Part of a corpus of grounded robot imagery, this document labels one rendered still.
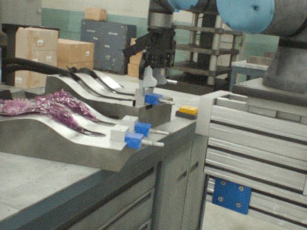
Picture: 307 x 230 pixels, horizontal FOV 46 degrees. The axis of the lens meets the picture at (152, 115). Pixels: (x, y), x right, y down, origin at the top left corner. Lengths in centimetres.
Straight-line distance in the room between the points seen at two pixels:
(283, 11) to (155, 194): 88
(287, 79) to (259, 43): 683
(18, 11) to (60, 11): 796
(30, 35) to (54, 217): 422
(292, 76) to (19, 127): 62
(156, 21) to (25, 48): 399
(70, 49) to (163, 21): 471
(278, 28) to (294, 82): 11
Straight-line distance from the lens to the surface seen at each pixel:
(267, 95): 75
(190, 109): 143
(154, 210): 141
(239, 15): 70
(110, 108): 117
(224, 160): 85
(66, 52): 579
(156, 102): 114
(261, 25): 70
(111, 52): 829
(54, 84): 130
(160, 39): 113
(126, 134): 91
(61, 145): 88
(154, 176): 133
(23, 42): 503
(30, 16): 195
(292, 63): 78
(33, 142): 91
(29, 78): 504
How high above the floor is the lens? 114
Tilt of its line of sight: 14 degrees down
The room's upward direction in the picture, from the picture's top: 6 degrees clockwise
